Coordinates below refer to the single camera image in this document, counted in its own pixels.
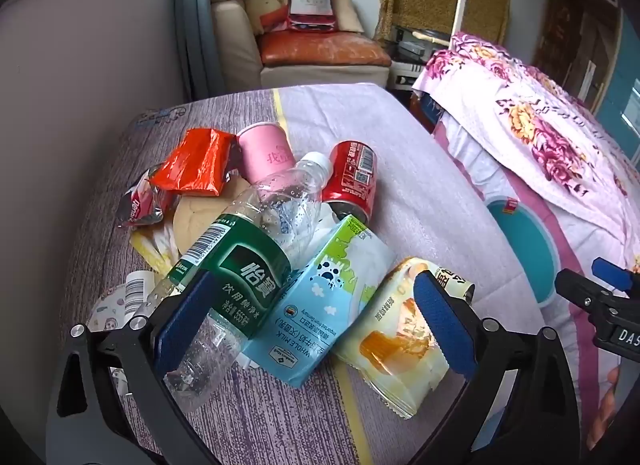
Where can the black electronic device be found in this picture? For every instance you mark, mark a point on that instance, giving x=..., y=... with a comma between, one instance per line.
x=417, y=42

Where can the cream printed pillow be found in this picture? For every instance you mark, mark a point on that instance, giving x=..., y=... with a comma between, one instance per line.
x=267, y=0

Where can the teal plastic basin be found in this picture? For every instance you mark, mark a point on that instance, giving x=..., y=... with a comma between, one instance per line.
x=525, y=250

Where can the white cartoon printed packet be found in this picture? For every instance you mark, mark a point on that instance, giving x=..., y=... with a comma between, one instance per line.
x=120, y=302

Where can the blue milk carton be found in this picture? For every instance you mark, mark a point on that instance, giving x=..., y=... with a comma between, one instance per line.
x=310, y=315

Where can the yellow white wrapper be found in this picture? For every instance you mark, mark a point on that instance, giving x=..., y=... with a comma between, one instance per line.
x=155, y=247

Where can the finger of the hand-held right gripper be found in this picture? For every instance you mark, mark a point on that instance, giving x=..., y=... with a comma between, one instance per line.
x=582, y=292
x=612, y=272

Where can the orange seat cushion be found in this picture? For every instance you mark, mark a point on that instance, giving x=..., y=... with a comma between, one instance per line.
x=320, y=47

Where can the red snack wrapper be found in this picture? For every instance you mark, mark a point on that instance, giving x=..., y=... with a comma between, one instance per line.
x=137, y=205

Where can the red soda can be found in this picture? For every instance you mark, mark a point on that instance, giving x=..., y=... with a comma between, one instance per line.
x=350, y=170

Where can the brown wooden door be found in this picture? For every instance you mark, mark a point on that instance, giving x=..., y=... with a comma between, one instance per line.
x=570, y=35

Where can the clear water bottle green label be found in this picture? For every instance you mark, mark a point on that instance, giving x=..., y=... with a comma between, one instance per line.
x=250, y=265

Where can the yellow snack packet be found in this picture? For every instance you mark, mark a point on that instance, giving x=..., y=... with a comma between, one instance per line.
x=395, y=350

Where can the floral pink bed sheet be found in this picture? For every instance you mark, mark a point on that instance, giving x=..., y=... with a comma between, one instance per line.
x=525, y=110

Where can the pink paper cup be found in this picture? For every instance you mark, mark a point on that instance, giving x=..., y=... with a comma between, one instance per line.
x=265, y=150

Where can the orange snack packet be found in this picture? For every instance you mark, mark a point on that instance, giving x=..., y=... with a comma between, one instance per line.
x=195, y=160

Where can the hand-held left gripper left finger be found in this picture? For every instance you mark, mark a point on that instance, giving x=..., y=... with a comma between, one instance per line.
x=185, y=325

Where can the person's right hand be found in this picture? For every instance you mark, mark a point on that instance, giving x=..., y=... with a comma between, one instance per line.
x=602, y=415

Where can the plain beige pillow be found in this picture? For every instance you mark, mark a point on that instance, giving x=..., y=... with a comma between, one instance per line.
x=350, y=12

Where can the cream leather armchair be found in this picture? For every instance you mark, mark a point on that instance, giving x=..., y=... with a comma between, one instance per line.
x=235, y=35

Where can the teal wardrobe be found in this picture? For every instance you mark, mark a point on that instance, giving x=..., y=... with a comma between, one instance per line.
x=627, y=95

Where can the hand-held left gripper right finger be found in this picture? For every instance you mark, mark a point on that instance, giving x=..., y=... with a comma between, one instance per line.
x=442, y=325

